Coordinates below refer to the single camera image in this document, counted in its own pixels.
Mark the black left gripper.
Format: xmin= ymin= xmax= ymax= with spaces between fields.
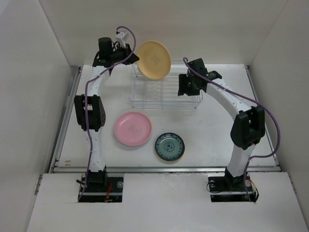
xmin=109 ymin=43 xmax=139 ymax=65

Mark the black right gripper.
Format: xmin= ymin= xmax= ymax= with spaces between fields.
xmin=178 ymin=73 xmax=200 ymax=96

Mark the orange plate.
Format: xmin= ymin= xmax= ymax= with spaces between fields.
xmin=137 ymin=41 xmax=171 ymax=80

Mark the green blue floral plate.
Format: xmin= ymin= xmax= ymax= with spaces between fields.
xmin=154 ymin=132 xmax=185 ymax=162

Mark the pink plate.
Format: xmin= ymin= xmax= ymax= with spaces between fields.
xmin=113 ymin=112 xmax=153 ymax=147

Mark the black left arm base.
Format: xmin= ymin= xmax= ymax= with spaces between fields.
xmin=76 ymin=171 xmax=124 ymax=203

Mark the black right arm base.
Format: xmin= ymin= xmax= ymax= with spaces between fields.
xmin=207 ymin=174 xmax=259 ymax=203

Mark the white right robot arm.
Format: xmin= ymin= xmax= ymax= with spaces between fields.
xmin=178 ymin=58 xmax=266 ymax=190

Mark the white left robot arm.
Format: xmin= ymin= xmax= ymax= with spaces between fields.
xmin=74 ymin=37 xmax=139 ymax=192

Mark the white wire dish rack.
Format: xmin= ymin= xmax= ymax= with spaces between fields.
xmin=129 ymin=63 xmax=203 ymax=109

